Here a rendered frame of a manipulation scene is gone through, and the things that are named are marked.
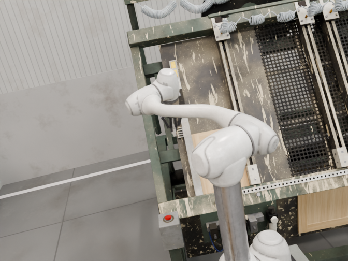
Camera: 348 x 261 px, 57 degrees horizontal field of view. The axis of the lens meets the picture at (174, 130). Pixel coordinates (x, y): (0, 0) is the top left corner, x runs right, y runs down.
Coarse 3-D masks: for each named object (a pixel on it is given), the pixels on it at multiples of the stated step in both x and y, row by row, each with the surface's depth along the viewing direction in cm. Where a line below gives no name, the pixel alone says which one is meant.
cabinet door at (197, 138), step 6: (204, 132) 216; (210, 132) 216; (192, 138) 215; (198, 138) 215; (204, 138) 215; (246, 174) 210; (204, 180) 210; (246, 180) 209; (204, 186) 210; (210, 186) 209; (204, 192) 209; (210, 192) 209
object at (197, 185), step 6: (174, 60) 224; (180, 84) 220; (186, 120) 216; (186, 126) 215; (186, 132) 214; (186, 138) 213; (186, 144) 213; (192, 144) 213; (186, 150) 212; (192, 150) 212; (192, 168) 210; (192, 174) 209; (198, 180) 208; (198, 186) 208; (198, 192) 207
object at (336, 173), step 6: (324, 174) 205; (330, 174) 205; (336, 174) 205; (342, 174) 205; (294, 180) 205; (300, 180) 205; (306, 180) 205; (312, 180) 205; (258, 186) 205; (264, 186) 205; (270, 186) 205; (276, 186) 205; (282, 186) 204; (246, 192) 204; (252, 192) 204
